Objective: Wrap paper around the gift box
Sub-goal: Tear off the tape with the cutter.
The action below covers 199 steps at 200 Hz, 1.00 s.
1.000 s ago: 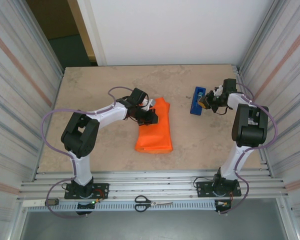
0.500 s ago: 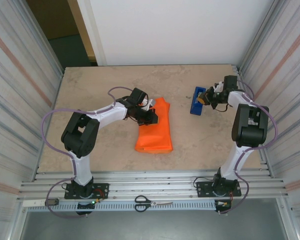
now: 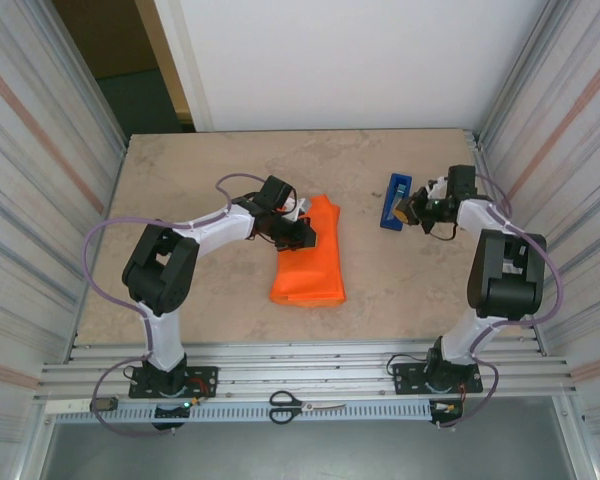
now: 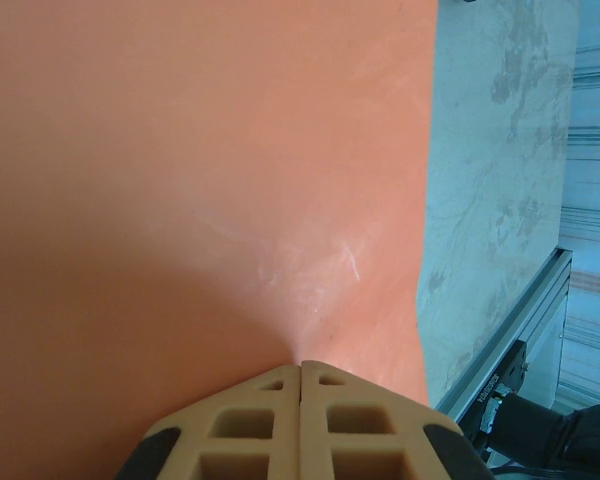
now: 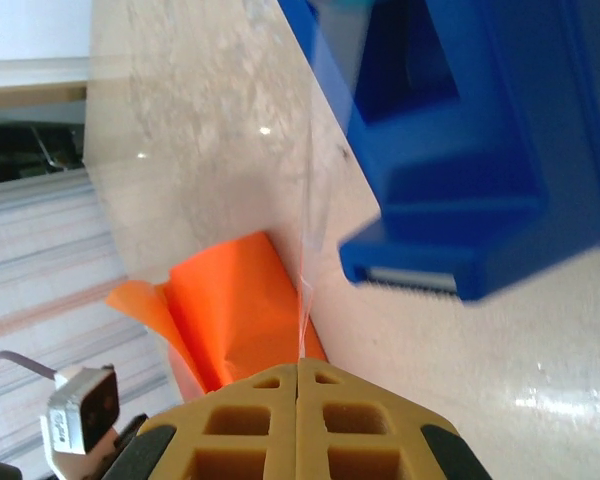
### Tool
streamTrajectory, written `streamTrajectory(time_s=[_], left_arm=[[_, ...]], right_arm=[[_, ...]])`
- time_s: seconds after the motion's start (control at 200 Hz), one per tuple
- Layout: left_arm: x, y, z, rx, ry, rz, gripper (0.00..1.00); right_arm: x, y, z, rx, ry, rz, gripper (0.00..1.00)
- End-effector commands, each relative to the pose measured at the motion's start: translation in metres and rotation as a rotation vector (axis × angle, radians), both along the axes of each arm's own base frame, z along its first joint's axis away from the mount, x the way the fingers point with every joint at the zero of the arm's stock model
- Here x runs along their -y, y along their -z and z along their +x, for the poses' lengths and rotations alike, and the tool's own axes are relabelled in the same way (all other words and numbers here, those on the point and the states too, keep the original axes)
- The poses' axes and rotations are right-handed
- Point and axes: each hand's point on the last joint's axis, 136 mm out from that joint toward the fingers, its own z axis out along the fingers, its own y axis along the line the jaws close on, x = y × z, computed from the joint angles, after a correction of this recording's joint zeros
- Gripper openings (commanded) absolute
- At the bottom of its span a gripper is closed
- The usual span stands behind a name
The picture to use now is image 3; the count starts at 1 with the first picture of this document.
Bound orange wrapping paper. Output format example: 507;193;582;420
268;193;349;309

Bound black controller board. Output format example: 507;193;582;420
151;402;204;432
428;398;466;430

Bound black handled scissors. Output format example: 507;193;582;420
268;390;348;425

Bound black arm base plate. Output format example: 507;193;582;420
390;362;483;399
128;365;219;400

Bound blue tape dispenser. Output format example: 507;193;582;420
378;172;414;232

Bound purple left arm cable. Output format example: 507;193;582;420
82;172;272;437

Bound grey slotted cable duct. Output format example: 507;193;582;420
44;397;434;424

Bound white door frame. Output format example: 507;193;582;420
134;0;215;134

